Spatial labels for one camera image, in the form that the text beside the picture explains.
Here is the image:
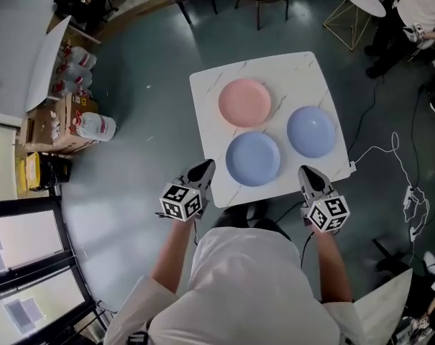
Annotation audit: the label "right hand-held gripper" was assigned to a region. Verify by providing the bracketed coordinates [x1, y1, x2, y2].
[298, 165, 350, 235]

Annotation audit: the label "black equipment case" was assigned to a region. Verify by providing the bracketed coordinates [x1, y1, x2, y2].
[39, 152, 71, 193]

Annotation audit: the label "black floor stand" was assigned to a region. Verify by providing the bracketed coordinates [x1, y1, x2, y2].
[372, 238, 413, 278]

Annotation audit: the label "person's right forearm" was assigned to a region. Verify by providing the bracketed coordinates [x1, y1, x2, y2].
[312, 229, 354, 305]

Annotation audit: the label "brown cardboard box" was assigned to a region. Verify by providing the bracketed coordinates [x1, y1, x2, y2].
[18, 91, 100, 155]

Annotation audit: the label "person's left forearm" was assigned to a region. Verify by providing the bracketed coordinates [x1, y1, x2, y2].
[149, 218, 201, 295]

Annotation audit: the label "white cable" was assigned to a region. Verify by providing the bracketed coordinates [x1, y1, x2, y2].
[348, 131, 431, 242]

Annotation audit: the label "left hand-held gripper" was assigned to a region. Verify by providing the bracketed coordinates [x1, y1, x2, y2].
[155, 159, 216, 223]

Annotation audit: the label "person's white shirt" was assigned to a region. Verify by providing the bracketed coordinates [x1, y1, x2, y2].
[104, 226, 414, 345]

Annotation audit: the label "black window frame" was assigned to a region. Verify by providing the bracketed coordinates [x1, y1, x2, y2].
[0, 195, 109, 345]

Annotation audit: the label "pink plate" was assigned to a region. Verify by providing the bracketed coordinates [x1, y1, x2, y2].
[218, 78, 273, 127]

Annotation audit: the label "person's black trousers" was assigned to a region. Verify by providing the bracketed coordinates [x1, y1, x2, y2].
[210, 200, 290, 239]

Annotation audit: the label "clear water jug red label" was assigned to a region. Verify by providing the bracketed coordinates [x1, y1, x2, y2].
[58, 63, 94, 86]
[75, 111, 117, 143]
[52, 79, 92, 99]
[66, 45, 98, 68]

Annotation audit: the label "white flat board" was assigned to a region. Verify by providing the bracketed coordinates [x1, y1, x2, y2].
[24, 14, 73, 114]

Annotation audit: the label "yellow plastic box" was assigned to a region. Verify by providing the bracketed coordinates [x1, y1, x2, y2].
[14, 151, 42, 196]

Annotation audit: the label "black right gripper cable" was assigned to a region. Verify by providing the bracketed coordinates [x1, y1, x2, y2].
[299, 228, 316, 270]

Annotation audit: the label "blue plate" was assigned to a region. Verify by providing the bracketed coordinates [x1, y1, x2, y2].
[225, 131, 282, 188]
[286, 106, 337, 159]

